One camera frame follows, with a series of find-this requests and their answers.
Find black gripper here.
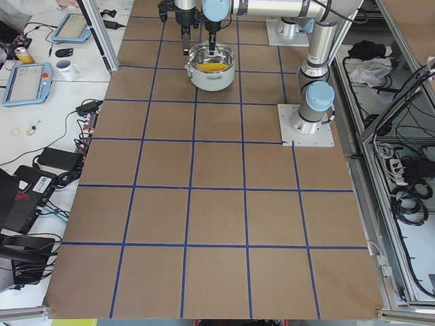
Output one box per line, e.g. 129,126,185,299
205,20,221,55
175,8,196,56

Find yellow corn cob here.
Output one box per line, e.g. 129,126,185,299
196,62,229,73

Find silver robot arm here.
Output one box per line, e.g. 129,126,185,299
202,0,230,55
158,1,360,134

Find white electric cooking pot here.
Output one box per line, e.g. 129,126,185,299
185,41,235,92

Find far blue teach pendant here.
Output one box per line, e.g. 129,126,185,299
52,13,92,43

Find blue teach pendant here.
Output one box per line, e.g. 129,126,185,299
2,62,53,107
52,13,92,43

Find black power adapter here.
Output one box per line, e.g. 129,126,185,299
75,100,103,116

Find white mug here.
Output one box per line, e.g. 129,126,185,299
56,59,82,82

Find black oval case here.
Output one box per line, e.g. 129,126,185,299
55,48,73,58

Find black cloth bundle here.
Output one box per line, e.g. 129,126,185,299
348,40,386,60

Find white crumpled cloth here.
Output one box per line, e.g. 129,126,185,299
350,58,394,104

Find near blue teach pendant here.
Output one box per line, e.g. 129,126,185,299
2,62,53,107

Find yellow drink can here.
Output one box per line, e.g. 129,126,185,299
14,47,35,64

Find black power brick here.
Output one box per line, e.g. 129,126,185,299
37,147,83,170

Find white power strip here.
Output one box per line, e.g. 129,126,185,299
388,158,408,185

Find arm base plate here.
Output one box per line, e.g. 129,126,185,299
277,104,334,147
266,18,309,48

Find aluminium frame post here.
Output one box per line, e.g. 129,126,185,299
77,0,119,73

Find coiled black cables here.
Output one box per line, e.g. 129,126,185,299
390,183,430,226

